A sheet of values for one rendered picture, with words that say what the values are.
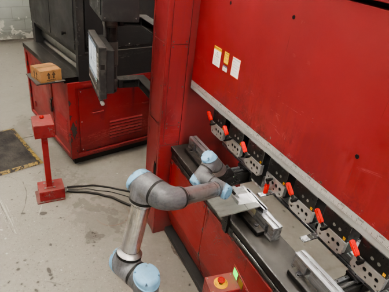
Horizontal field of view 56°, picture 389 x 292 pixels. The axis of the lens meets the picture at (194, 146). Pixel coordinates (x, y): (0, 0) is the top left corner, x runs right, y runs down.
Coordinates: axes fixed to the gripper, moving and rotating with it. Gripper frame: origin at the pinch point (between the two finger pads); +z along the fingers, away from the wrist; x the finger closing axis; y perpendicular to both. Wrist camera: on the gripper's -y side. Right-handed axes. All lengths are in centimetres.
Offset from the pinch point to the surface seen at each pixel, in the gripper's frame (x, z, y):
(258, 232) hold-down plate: -18.7, 16.6, -2.6
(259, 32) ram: 22, -59, 61
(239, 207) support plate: -7.0, 4.4, -2.4
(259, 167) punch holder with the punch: -3.2, -8.0, 20.0
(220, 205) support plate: -2.7, -1.9, -10.0
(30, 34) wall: 684, -2, -163
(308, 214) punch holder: -42.1, -4.9, 23.2
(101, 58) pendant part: 93, -75, -16
